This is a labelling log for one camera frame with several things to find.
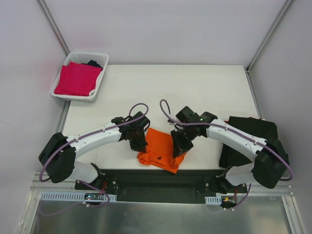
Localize right aluminium frame post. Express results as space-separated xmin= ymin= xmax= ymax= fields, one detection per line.
xmin=245 ymin=0 xmax=294 ymax=74

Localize left aluminium frame post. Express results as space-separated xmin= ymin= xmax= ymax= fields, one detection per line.
xmin=36 ymin=0 xmax=70 ymax=56

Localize black t shirt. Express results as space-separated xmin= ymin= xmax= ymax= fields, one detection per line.
xmin=218 ymin=116 xmax=278 ymax=169

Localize left white cable duct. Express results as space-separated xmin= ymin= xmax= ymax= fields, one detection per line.
xmin=41 ymin=192 xmax=108 ymax=202

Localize orange t shirt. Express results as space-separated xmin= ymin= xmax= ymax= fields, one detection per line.
xmin=137 ymin=128 xmax=186 ymax=174

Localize white cable duct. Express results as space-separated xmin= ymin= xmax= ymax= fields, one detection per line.
xmin=205 ymin=196 xmax=222 ymax=205
xmin=41 ymin=192 xmax=108 ymax=202

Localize dark navy t shirt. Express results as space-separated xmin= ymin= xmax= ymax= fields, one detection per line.
xmin=87 ymin=60 xmax=103 ymax=69

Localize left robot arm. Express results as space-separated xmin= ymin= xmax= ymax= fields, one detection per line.
xmin=39 ymin=111 xmax=150 ymax=190

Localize pink t shirt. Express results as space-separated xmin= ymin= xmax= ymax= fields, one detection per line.
xmin=54 ymin=61 xmax=103 ymax=97

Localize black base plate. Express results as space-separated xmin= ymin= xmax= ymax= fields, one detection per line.
xmin=74 ymin=169 xmax=234 ymax=203

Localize right white cable duct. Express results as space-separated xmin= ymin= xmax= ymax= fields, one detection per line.
xmin=205 ymin=196 xmax=222 ymax=205

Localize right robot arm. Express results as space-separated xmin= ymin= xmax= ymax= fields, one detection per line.
xmin=171 ymin=106 xmax=290 ymax=194

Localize aluminium frame post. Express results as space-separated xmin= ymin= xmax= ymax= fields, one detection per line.
xmin=245 ymin=0 xmax=294 ymax=74
xmin=36 ymin=0 xmax=70 ymax=56

